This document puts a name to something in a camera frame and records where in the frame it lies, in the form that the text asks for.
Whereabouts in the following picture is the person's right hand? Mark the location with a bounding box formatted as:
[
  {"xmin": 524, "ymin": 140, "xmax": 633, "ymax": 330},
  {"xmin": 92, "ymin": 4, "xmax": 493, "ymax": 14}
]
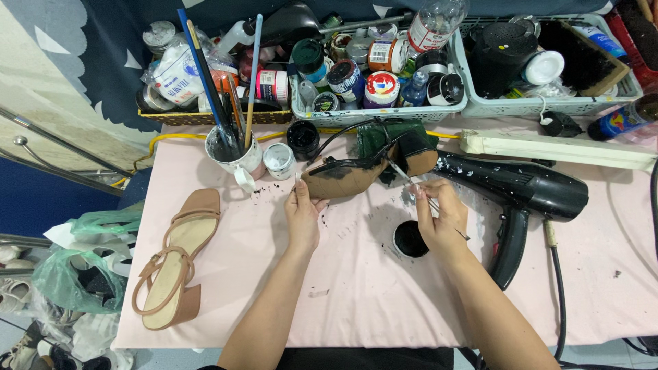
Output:
[{"xmin": 411, "ymin": 179, "xmax": 471, "ymax": 262}]

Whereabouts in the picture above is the person's left hand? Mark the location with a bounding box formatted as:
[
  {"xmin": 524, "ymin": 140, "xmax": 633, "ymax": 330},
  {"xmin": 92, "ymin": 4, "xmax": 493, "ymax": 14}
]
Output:
[{"xmin": 284, "ymin": 174, "xmax": 330, "ymax": 254}]

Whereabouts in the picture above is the thin paintbrush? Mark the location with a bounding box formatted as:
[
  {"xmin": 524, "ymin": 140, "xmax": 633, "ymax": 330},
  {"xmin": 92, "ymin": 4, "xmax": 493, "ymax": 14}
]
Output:
[{"xmin": 386, "ymin": 157, "xmax": 471, "ymax": 242}]

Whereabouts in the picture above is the tan heeled sandal black paint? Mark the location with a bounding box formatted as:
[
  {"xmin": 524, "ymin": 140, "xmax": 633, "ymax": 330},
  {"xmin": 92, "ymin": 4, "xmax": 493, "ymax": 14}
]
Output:
[{"xmin": 300, "ymin": 118, "xmax": 440, "ymax": 201}]

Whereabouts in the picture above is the round black paint lid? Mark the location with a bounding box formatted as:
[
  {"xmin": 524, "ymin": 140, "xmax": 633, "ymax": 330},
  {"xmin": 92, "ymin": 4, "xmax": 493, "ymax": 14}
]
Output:
[{"xmin": 393, "ymin": 220, "xmax": 430, "ymax": 259}]

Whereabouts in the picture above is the small white paint jar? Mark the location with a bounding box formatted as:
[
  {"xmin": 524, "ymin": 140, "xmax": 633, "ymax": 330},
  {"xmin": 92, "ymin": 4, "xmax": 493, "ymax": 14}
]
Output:
[{"xmin": 262, "ymin": 142, "xmax": 298, "ymax": 181}]

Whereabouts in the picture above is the white paint-stained mug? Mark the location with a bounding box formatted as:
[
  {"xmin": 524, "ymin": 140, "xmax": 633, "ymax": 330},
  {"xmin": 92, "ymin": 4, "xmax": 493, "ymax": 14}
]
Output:
[{"xmin": 205, "ymin": 125, "xmax": 266, "ymax": 182}]

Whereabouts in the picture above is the open black paint jar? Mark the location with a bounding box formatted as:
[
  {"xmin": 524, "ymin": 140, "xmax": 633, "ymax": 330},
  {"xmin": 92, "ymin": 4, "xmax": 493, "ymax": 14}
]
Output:
[{"xmin": 286, "ymin": 120, "xmax": 321, "ymax": 161}]

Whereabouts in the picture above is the black hair dryer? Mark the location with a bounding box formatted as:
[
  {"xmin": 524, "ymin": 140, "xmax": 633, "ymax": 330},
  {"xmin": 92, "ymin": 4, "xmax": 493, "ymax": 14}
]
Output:
[{"xmin": 434, "ymin": 150, "xmax": 590, "ymax": 292}]

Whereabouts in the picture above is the pink tablecloth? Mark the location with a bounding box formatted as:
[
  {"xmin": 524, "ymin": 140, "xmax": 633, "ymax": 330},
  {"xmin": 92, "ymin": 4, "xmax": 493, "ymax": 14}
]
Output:
[{"xmin": 112, "ymin": 114, "xmax": 658, "ymax": 351}]

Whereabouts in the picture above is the dark green cloth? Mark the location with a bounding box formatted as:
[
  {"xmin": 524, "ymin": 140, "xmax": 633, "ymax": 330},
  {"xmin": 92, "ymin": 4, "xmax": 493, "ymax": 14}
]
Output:
[{"xmin": 357, "ymin": 120, "xmax": 428, "ymax": 160}]

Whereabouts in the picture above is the white power strip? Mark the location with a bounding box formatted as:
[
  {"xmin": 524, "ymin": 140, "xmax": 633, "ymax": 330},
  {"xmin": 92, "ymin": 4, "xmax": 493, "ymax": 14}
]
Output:
[{"xmin": 459, "ymin": 128, "xmax": 658, "ymax": 173}]

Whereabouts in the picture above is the white basket of paint jars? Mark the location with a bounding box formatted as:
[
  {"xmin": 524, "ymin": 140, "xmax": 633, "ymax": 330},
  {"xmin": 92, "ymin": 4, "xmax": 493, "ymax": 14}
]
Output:
[{"xmin": 289, "ymin": 28, "xmax": 469, "ymax": 128}]

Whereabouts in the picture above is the plain tan heeled sandal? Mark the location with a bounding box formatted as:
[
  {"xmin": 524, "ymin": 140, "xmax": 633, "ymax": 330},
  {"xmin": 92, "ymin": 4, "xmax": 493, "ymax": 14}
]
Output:
[{"xmin": 131, "ymin": 188, "xmax": 222, "ymax": 331}]

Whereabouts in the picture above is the small blue bottle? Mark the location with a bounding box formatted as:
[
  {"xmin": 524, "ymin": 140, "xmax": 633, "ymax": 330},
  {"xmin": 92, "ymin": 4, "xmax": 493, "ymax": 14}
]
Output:
[{"xmin": 399, "ymin": 70, "xmax": 429, "ymax": 108}]

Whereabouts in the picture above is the brown patterned basket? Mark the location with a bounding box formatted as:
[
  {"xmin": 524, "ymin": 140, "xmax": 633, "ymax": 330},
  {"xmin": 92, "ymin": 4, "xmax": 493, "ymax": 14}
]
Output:
[{"xmin": 137, "ymin": 77, "xmax": 295, "ymax": 127}]

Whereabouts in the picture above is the person's black clothing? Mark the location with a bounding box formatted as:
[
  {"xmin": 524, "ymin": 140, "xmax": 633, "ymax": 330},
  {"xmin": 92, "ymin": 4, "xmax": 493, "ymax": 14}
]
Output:
[{"xmin": 197, "ymin": 346, "xmax": 456, "ymax": 370}]

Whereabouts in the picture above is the small black plug adapter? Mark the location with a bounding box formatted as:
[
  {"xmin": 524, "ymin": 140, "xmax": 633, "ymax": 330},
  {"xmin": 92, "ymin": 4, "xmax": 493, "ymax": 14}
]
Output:
[{"xmin": 539, "ymin": 110, "xmax": 585, "ymax": 139}]

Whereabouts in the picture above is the white basket with shoe brush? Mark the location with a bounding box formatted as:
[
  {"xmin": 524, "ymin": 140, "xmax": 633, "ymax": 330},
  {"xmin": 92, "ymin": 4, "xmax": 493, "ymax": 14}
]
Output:
[{"xmin": 451, "ymin": 14, "xmax": 644, "ymax": 118}]

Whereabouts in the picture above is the group of paint jars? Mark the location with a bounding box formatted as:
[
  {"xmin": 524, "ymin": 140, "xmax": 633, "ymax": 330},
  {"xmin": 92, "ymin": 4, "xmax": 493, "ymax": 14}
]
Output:
[{"xmin": 292, "ymin": 23, "xmax": 466, "ymax": 111}]

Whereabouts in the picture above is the black perforated-lid container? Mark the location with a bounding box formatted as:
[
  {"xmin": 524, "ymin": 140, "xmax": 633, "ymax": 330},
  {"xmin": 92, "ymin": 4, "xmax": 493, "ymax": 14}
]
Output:
[{"xmin": 469, "ymin": 22, "xmax": 539, "ymax": 99}]

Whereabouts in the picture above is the white capped jar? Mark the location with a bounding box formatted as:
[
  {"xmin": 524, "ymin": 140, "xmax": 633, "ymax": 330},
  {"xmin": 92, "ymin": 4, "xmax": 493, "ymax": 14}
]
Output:
[{"xmin": 521, "ymin": 50, "xmax": 566, "ymax": 86}]

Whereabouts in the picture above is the clear bag of cotton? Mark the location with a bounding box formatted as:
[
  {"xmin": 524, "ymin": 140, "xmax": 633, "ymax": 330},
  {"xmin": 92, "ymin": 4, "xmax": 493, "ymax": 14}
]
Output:
[{"xmin": 140, "ymin": 32, "xmax": 207, "ymax": 109}]

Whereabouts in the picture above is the clear plastic bottle red label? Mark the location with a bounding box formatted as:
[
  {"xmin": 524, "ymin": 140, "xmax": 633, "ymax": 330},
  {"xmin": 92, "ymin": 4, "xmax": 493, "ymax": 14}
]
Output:
[{"xmin": 407, "ymin": 0, "xmax": 470, "ymax": 55}]

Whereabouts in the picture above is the dark bottle blue label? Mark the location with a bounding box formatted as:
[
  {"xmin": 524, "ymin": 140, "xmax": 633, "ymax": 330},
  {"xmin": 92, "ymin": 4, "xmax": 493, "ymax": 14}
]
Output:
[{"xmin": 587, "ymin": 92, "xmax": 658, "ymax": 143}]

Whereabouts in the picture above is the black bristle wooden shoe brush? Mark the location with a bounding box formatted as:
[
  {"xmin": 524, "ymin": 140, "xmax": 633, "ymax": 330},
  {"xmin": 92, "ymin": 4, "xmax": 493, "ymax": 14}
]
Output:
[{"xmin": 537, "ymin": 20, "xmax": 631, "ymax": 98}]

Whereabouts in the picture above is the heap of bags and shoes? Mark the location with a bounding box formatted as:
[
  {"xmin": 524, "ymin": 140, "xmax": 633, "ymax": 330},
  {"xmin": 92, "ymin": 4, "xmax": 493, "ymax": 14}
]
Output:
[{"xmin": 0, "ymin": 201, "xmax": 146, "ymax": 370}]

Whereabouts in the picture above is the metal rack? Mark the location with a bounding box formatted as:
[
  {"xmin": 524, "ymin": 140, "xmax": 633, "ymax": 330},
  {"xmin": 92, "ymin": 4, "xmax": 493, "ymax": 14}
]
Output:
[{"xmin": 0, "ymin": 104, "xmax": 135, "ymax": 197}]

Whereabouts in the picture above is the black hair dryer cable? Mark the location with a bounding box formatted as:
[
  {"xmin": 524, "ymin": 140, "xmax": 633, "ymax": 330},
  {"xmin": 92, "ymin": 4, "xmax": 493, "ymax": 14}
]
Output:
[{"xmin": 544, "ymin": 220, "xmax": 658, "ymax": 370}]

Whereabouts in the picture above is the light blue handled brush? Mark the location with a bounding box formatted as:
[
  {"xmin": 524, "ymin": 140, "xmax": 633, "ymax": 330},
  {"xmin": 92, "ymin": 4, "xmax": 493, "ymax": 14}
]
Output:
[{"xmin": 244, "ymin": 13, "xmax": 264, "ymax": 150}]

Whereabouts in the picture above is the brown handled brush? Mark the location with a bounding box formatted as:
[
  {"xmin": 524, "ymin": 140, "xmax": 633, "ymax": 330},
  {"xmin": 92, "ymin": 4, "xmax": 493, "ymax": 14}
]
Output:
[{"xmin": 185, "ymin": 20, "xmax": 238, "ymax": 150}]

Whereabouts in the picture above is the dark blue handled brush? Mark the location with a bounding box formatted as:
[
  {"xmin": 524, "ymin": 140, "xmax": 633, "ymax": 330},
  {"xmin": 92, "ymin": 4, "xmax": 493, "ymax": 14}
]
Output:
[{"xmin": 177, "ymin": 7, "xmax": 233, "ymax": 150}]

